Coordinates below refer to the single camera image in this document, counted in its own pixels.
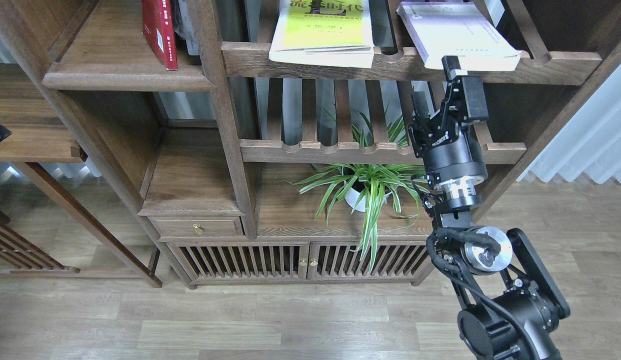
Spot white lavender paperback book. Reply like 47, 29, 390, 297
396, 1, 521, 72

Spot upright books on shelf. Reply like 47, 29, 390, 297
171, 0, 199, 56

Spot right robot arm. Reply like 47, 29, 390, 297
408, 55, 570, 360

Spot yellow-green paperback book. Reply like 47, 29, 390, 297
268, 0, 375, 69

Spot large dark wooden bookshelf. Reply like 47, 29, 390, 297
0, 0, 621, 287

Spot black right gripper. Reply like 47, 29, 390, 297
408, 55, 489, 193

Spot white curtain right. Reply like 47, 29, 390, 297
517, 64, 621, 184

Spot spider plant in white pot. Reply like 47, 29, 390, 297
294, 163, 429, 273

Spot red paperback book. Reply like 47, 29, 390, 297
141, 0, 178, 71

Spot wooden side table left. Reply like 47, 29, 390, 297
0, 63, 163, 289

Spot brass drawer knob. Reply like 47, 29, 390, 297
192, 223, 205, 236

